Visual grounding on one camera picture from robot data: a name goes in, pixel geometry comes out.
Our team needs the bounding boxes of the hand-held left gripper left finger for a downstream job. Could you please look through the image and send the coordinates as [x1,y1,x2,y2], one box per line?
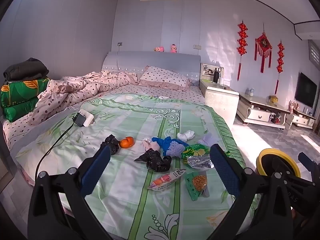
[27,144,112,240]

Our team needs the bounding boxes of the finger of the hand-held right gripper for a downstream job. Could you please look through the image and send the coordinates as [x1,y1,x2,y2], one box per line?
[298,152,320,175]
[284,177,320,209]

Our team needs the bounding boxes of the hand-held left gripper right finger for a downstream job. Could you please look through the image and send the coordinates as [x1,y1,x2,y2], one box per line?
[207,144,293,240]

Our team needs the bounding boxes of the silver foil bag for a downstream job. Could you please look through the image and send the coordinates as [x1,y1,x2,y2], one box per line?
[187,155,215,172]

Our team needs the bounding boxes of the yellow bin with black liner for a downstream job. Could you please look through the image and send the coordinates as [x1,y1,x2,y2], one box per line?
[257,149,302,180]

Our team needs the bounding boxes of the green noodle snack packet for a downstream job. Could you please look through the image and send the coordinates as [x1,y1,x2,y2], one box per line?
[185,172,211,202]

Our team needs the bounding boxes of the small black plastic bag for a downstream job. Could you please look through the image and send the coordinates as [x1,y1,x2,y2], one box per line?
[101,134,121,156]

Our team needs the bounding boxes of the green snack bag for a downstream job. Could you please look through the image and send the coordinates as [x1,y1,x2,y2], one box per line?
[181,144,211,159]

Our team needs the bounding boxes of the orange peel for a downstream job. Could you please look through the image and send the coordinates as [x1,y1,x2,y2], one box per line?
[119,136,136,149]

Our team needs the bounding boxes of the orange and white sausage wrapper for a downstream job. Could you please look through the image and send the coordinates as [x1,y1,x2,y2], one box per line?
[147,168,187,191]

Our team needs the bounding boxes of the large black plastic bag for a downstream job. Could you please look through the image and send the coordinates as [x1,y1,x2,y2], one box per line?
[134,148,173,173]

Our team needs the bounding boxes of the pink white sock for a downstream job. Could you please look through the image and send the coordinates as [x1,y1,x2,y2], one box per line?
[142,138,160,152]

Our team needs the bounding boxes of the blue cloth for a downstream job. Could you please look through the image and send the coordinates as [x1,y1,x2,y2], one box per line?
[152,136,190,157]

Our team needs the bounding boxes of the white television cabinet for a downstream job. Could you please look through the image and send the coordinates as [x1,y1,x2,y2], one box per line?
[286,107,317,130]

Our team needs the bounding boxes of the small figurine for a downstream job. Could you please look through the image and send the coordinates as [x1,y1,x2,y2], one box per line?
[288,100,301,113]

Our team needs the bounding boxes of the green floral blanket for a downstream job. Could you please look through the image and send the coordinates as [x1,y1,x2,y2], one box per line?
[15,94,258,240]

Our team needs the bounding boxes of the black charger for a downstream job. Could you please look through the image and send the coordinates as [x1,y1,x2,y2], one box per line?
[72,112,87,128]

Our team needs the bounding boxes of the white power strip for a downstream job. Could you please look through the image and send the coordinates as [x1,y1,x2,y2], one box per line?
[78,109,95,128]

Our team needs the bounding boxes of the white coffee table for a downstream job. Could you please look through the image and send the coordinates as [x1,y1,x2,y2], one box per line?
[236,92,295,131]

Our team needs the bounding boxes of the white bedside cabinet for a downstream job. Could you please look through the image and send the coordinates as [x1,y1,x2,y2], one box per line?
[199,78,240,126]

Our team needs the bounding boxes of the pink polka dot quilt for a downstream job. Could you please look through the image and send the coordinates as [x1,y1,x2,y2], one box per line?
[27,70,139,127]

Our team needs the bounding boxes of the polka dot bed sheet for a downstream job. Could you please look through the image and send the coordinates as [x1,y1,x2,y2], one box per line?
[2,81,207,153]

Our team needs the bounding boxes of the green folded quilt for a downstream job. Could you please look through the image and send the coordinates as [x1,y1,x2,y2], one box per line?
[0,77,51,123]

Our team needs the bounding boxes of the window with blind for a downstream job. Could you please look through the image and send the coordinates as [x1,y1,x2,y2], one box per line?
[308,39,320,68]

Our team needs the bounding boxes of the polka dot pillow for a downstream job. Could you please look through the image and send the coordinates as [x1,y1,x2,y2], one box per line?
[138,66,192,92]

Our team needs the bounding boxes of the red diamond knot ornament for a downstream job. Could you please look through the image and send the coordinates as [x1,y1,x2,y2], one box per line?
[254,23,273,74]

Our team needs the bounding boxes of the grey bed headboard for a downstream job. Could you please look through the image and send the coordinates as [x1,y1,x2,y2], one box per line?
[101,51,202,80]

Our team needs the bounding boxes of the dark folded clothes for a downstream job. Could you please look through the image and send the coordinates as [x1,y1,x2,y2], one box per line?
[3,57,50,81]

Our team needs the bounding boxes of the black cable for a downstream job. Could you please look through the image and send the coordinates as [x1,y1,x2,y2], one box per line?
[37,122,75,178]

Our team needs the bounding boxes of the wall television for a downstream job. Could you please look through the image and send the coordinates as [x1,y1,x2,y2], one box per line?
[294,72,318,108]

